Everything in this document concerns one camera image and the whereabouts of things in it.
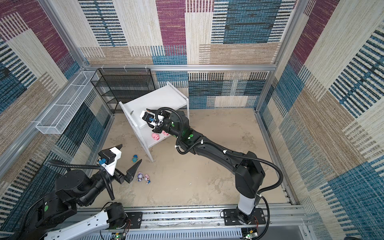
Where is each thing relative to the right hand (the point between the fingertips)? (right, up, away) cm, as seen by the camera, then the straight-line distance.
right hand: (147, 112), depth 68 cm
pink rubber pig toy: (0, -12, +15) cm, 19 cm away
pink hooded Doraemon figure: (-5, -36, +17) cm, 40 cm away
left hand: (-3, -15, -11) cm, 19 cm away
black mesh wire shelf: (-31, +22, +34) cm, 51 cm away
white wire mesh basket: (-44, -1, +4) cm, 44 cm away
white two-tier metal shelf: (+5, +10, +15) cm, 19 cm away
